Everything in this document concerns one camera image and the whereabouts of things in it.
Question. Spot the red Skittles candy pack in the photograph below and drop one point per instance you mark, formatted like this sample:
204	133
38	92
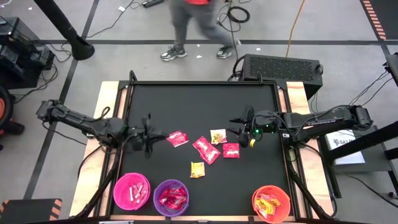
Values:
231	150
201	144
212	155
173	203
164	197
177	138
181	197

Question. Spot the black computer case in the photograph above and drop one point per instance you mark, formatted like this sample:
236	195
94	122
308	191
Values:
280	70

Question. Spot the black side table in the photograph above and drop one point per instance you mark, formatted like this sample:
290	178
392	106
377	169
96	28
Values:
373	168

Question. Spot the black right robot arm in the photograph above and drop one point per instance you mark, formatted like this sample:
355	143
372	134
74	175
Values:
326	121

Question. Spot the white labelled box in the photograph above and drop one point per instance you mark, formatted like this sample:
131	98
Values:
345	146

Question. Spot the black metal table frame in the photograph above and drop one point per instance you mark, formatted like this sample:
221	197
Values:
202	82

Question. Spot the black table mat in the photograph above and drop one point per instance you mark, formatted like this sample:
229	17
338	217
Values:
174	102

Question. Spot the orange black machine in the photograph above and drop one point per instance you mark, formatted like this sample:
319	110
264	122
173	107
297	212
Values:
3	109

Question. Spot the black equipment rack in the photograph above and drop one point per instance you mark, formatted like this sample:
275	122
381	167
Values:
18	53

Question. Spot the pink plastic bucket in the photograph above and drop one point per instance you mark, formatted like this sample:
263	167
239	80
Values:
122	186

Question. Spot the black power strip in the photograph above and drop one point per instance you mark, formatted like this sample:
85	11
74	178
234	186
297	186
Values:
153	3

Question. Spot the orange plastic bucket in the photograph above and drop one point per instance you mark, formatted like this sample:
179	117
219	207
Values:
281	214

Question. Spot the pink candy pack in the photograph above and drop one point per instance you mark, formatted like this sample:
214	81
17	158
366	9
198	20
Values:
265	196

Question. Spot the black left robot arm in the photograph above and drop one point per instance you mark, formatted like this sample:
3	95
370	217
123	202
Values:
77	119

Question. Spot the purple plastic bucket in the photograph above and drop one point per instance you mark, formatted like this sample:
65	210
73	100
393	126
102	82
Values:
161	210

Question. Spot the person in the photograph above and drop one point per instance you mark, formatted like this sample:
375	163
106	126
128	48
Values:
183	18

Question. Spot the black round pole stand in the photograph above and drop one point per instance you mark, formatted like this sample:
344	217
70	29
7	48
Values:
66	29

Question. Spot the Smarties candy roll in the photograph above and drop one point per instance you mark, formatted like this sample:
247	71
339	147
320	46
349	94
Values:
139	188
131	193
142	196

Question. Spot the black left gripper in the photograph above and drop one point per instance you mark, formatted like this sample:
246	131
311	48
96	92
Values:
136	137

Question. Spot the pale yellow candy pack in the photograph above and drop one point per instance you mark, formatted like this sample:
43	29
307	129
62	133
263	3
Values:
269	210
218	136

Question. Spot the yellow Sour Patch pack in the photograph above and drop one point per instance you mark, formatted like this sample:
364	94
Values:
260	206
274	202
197	170

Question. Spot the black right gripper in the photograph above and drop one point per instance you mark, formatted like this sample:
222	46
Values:
267	126

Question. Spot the black orange striped floor mat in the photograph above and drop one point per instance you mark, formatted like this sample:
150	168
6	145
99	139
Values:
385	12
28	211

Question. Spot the black slanted beam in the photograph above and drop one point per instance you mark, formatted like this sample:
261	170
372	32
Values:
379	135

